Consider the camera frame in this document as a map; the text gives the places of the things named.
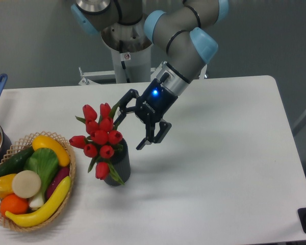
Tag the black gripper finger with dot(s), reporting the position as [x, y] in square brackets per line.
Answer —
[150, 136]
[123, 109]

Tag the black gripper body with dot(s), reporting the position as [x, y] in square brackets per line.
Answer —
[154, 103]

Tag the red tulip bouquet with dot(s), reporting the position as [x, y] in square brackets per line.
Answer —
[103, 143]

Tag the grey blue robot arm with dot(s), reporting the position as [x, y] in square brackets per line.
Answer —
[167, 50]

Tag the dark grey ribbed vase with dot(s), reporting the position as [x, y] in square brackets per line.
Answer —
[121, 162]

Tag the yellow squash upper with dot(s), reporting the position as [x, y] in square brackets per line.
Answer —
[43, 141]

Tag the purple sweet potato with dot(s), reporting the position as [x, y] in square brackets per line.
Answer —
[61, 174]

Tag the green bok choy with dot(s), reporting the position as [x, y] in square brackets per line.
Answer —
[44, 162]

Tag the green cucumber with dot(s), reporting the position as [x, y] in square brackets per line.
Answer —
[15, 163]

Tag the yellow banana shaped squash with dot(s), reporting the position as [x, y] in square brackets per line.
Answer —
[46, 211]

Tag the beige round disc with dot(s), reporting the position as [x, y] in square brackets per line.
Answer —
[26, 184]

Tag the yellow bell pepper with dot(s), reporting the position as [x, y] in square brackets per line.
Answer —
[6, 185]

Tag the orange fruit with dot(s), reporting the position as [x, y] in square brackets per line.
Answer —
[14, 204]

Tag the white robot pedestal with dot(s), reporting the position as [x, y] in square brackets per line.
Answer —
[132, 67]

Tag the white metal base frame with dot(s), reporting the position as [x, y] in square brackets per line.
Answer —
[108, 77]

